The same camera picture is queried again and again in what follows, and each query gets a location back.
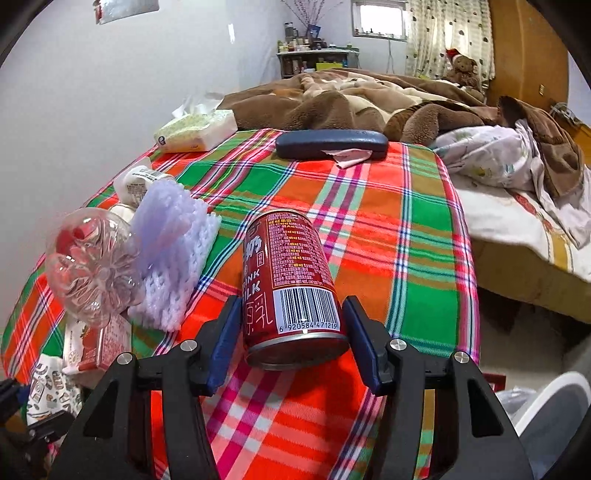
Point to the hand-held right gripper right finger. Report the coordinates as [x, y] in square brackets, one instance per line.
[364, 341]

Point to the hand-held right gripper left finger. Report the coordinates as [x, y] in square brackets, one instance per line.
[224, 341]

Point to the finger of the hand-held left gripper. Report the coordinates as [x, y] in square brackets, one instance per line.
[11, 399]
[48, 427]

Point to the white paper bag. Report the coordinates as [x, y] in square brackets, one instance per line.
[51, 392]

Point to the red drink can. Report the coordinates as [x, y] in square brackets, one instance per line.
[286, 258]

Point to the white foam fruit net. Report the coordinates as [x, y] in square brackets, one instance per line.
[171, 240]

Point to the clear plastic bottle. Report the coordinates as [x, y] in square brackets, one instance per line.
[92, 267]

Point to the red drink carton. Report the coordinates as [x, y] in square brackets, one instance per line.
[101, 344]

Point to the plaid tablecloth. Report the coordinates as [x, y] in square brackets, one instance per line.
[392, 221]

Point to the red box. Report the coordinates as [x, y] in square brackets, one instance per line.
[494, 383]

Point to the clear plastic bag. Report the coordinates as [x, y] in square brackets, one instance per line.
[517, 401]

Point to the small tissue pack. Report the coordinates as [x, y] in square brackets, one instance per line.
[138, 182]

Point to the pink lens cloth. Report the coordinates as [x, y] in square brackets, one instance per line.
[348, 158]

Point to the white printed bed sheet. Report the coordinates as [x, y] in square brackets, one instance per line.
[508, 217]

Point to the dark blue glasses case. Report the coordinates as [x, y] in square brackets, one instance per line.
[323, 141]

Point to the soft tissue pack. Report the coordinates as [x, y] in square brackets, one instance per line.
[194, 131]

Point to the white floral quilt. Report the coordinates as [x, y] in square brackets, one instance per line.
[485, 152]

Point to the brown fleece blanket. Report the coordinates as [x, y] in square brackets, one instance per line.
[323, 106]

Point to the grey shelf unit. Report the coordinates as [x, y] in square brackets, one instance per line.
[318, 60]

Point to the brown teddy bear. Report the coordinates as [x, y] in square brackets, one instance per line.
[464, 69]

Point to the row of bottles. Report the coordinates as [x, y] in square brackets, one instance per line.
[300, 44]

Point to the patterned curtain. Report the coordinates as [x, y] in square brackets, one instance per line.
[434, 37]

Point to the window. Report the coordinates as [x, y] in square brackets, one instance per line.
[381, 18]

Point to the dried branches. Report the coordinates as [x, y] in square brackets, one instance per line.
[304, 11]

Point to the wooden wardrobe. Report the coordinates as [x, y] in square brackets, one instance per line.
[526, 46]

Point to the wooden bed frame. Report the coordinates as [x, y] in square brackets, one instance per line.
[531, 281]

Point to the white wall switch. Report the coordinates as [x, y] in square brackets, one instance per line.
[229, 32]

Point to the grey wall hanging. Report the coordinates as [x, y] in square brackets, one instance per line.
[124, 9]

